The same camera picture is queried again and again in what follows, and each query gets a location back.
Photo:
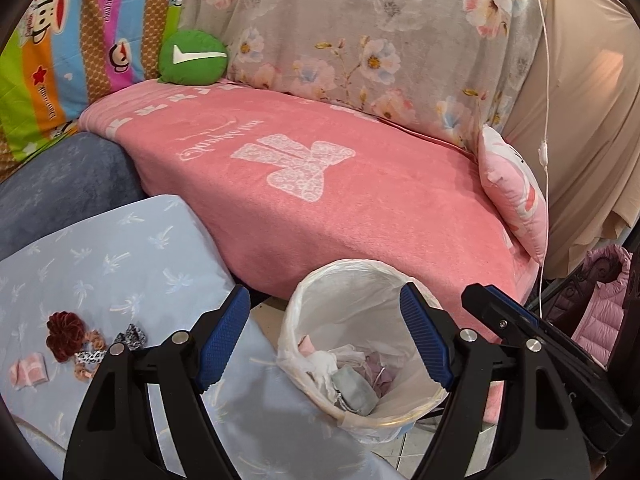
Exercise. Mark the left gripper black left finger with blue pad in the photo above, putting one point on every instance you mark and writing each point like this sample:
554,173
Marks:
114,436

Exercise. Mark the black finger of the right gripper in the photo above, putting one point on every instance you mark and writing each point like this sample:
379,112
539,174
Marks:
598,408

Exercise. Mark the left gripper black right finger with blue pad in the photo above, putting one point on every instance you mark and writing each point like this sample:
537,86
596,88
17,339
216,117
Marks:
538,435

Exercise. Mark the black white leopard scrunchie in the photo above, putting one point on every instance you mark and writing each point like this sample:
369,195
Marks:
88,358

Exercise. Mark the brown leopard scrunchie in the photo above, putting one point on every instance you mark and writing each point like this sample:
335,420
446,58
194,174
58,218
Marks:
93,341

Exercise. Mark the black white knit scrunchie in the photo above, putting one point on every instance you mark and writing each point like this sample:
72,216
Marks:
133,338

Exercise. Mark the pink cloth piece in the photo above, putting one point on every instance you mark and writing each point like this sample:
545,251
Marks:
29,372

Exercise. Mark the dark red scrunchie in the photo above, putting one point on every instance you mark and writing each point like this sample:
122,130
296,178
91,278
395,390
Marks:
66,334

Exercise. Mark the grey fabric pouch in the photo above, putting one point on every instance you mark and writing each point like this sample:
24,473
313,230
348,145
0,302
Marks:
354,393

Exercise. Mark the white red-trimmed cloth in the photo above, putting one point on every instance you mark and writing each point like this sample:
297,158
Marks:
324,367

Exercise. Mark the purple cloth bag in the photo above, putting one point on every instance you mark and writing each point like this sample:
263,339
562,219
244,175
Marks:
379,375

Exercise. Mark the white-lined trash bin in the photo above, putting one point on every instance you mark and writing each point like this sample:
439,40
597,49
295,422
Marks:
351,308

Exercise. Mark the pink puffer jacket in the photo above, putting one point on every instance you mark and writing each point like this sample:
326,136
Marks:
588,307

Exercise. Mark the light blue palm-print cover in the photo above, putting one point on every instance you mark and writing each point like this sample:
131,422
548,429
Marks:
153,264

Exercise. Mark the pink cartoon small pillow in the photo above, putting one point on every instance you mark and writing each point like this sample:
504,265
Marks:
512,187

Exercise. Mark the blue-grey plush pillow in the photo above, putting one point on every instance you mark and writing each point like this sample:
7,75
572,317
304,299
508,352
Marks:
80,177

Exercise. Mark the beige curtain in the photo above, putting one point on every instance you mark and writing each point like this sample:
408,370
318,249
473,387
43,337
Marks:
576,122

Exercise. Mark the pink towel blanket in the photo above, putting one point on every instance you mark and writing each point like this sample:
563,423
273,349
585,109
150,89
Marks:
286,185

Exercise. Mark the green round cushion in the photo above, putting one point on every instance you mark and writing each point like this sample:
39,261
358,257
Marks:
192,58

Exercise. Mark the grey floral quilt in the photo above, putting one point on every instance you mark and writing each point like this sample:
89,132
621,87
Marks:
444,68

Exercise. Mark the colourful monkey print pillow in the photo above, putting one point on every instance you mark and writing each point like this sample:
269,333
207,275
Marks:
66,54

